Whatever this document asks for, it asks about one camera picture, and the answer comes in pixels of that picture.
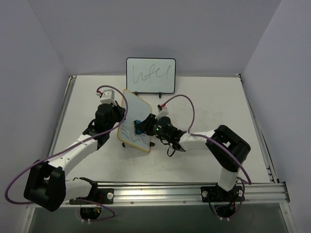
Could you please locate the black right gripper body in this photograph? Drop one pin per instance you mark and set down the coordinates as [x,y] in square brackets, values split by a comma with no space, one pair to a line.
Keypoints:
[143,125]

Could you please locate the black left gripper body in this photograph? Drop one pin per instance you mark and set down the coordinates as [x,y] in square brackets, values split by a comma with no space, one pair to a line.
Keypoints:
[119,111]

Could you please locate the blue felt eraser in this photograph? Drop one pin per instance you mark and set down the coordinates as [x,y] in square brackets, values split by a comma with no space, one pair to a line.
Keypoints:
[137,127]

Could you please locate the yellow framed whiteboard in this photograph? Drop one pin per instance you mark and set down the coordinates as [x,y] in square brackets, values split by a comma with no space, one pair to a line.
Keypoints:
[138,109]

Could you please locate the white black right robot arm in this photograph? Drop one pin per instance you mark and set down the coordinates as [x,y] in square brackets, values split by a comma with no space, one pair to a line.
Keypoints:
[229,149]

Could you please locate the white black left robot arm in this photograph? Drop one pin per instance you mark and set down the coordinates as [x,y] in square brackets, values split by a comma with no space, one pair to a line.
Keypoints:
[47,183]

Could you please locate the black framed whiteboard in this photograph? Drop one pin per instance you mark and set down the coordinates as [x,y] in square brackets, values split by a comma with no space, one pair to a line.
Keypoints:
[151,75]

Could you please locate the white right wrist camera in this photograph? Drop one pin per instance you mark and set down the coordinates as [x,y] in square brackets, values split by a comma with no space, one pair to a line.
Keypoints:
[162,111]

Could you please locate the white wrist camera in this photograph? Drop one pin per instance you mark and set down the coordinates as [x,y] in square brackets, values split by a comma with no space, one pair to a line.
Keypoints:
[106,96]
[162,111]

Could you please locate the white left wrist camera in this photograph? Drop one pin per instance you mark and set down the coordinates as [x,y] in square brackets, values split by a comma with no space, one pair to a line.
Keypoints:
[106,96]

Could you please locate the aluminium left side rail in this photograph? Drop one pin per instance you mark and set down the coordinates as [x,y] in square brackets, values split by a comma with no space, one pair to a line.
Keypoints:
[66,99]

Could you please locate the aluminium right side rail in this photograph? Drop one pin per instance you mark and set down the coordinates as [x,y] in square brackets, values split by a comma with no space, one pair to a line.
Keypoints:
[261,139]

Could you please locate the aluminium front mounting rail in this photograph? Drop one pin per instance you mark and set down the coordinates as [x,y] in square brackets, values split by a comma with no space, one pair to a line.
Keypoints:
[166,194]

